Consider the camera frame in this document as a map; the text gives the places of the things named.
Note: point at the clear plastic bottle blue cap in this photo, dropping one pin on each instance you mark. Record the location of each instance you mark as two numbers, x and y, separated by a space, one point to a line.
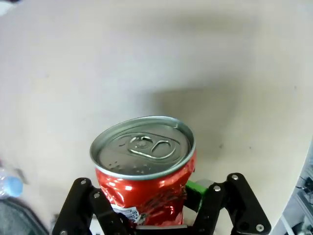
8 184

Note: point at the dark mesh basket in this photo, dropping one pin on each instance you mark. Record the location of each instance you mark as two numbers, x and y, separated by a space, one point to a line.
18 216

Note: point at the grey metal frame equipment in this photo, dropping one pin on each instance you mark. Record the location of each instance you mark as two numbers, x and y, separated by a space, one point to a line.
299 203

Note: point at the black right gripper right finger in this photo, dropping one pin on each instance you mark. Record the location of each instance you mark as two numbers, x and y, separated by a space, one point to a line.
225 208

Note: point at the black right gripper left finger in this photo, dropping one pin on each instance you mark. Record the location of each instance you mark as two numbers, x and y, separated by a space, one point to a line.
80 210

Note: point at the crushed red soda can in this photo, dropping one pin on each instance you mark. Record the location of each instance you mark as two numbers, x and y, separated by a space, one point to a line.
144 169

